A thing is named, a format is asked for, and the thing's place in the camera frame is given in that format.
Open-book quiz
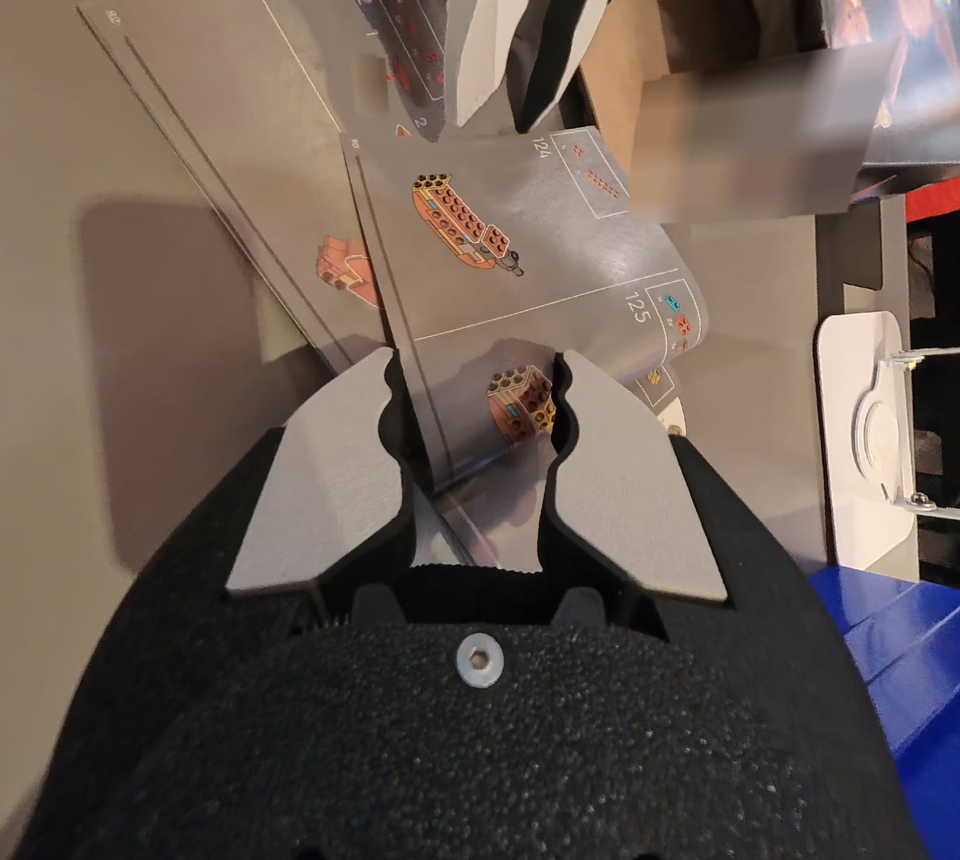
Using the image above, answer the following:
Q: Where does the grey desk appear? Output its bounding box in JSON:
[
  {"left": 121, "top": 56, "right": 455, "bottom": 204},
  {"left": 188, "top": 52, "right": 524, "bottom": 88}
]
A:
[{"left": 0, "top": 0, "right": 924, "bottom": 658}]

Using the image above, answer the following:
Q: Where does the grey metal bracket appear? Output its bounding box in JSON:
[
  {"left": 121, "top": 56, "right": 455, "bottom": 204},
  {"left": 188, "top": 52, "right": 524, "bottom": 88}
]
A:
[{"left": 816, "top": 194, "right": 910, "bottom": 292}]

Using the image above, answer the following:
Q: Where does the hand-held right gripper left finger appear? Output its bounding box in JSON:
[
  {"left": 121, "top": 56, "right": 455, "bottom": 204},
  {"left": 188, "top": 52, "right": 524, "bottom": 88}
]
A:
[{"left": 225, "top": 346, "right": 415, "bottom": 603}]

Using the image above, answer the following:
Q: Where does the white metal bracket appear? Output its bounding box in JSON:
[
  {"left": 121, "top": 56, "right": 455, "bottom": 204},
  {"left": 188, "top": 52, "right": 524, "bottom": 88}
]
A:
[{"left": 855, "top": 346, "right": 960, "bottom": 523}]

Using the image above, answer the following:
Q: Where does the grey instruction booklet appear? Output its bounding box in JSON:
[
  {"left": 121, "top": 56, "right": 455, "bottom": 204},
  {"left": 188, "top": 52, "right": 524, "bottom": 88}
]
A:
[{"left": 75, "top": 0, "right": 711, "bottom": 576}]

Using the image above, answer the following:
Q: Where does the white stand plate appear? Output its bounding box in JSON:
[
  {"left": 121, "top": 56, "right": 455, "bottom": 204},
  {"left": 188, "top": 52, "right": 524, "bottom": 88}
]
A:
[{"left": 813, "top": 311, "right": 960, "bottom": 573}]

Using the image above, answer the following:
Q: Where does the red bin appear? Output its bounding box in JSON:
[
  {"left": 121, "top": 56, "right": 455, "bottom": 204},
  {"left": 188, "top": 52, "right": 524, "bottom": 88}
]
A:
[{"left": 906, "top": 183, "right": 960, "bottom": 225}]

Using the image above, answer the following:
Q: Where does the blue bin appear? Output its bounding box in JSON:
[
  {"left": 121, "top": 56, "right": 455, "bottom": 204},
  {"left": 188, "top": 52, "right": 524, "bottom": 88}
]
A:
[{"left": 808, "top": 563, "right": 960, "bottom": 860}]

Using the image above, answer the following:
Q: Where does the brown cardboard box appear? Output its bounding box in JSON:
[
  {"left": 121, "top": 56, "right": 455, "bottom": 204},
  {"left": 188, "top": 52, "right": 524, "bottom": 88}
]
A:
[{"left": 576, "top": 0, "right": 828, "bottom": 159}]

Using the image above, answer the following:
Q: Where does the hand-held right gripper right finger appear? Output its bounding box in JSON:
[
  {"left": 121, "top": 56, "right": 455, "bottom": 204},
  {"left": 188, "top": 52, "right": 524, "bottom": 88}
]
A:
[{"left": 540, "top": 350, "right": 730, "bottom": 606}]

